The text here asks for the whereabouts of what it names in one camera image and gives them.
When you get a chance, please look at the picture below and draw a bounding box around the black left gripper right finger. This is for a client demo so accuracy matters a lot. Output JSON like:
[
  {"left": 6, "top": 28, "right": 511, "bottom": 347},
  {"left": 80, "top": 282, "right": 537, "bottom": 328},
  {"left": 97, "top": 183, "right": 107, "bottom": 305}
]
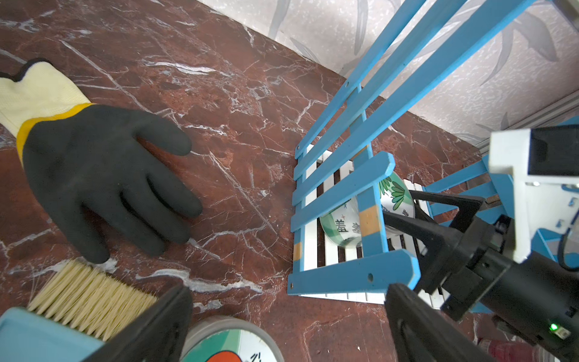
[{"left": 384, "top": 284, "right": 493, "bottom": 362}]

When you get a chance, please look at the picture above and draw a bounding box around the blue and white wooden shelf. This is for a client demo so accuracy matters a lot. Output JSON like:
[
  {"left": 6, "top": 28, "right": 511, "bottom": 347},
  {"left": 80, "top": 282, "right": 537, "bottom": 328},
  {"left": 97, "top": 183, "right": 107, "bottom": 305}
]
[{"left": 287, "top": 1, "right": 530, "bottom": 300}]

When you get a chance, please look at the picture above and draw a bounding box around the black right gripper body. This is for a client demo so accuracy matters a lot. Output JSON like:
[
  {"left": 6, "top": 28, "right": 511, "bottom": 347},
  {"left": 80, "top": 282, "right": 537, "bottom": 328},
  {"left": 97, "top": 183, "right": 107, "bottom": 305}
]
[{"left": 416, "top": 217, "right": 578, "bottom": 361}]

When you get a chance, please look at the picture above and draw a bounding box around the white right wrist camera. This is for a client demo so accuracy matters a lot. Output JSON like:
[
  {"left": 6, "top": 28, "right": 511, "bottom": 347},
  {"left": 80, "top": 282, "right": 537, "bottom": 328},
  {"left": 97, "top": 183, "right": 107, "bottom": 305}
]
[{"left": 489, "top": 125, "right": 578, "bottom": 263}]

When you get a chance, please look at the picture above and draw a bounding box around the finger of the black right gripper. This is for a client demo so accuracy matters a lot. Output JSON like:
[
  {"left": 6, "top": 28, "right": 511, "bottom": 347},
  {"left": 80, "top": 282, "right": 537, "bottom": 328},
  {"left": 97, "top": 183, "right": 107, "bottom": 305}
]
[
  {"left": 383, "top": 212, "right": 448, "bottom": 267},
  {"left": 410, "top": 190, "right": 486, "bottom": 231}
]

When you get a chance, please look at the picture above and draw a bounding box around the flower label jar right rear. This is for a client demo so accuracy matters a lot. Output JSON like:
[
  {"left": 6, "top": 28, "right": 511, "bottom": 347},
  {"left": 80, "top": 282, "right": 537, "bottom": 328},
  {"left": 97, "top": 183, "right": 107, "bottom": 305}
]
[{"left": 473, "top": 314, "right": 559, "bottom": 362}]

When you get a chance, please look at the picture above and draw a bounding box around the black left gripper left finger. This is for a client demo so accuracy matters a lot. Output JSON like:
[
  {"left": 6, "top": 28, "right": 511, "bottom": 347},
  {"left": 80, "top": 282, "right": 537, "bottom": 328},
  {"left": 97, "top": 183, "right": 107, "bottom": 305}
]
[{"left": 85, "top": 286, "right": 192, "bottom": 362}]

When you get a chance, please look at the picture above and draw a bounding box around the red strawberry label jar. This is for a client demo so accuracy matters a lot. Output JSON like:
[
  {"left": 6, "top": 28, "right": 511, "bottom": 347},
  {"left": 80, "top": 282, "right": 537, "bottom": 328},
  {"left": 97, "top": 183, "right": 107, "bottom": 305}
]
[{"left": 180, "top": 316, "right": 284, "bottom": 362}]

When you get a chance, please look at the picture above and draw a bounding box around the green tree label jar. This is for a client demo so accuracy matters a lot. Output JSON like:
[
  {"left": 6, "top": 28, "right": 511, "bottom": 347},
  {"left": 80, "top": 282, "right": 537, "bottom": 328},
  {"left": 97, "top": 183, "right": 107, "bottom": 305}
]
[{"left": 320, "top": 172, "right": 416, "bottom": 248}]

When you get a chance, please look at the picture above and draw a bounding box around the black and yellow work glove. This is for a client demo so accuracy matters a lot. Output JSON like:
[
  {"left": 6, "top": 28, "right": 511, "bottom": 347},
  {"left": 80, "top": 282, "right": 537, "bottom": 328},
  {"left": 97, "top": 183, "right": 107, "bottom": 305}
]
[{"left": 1, "top": 58, "right": 203, "bottom": 264}]

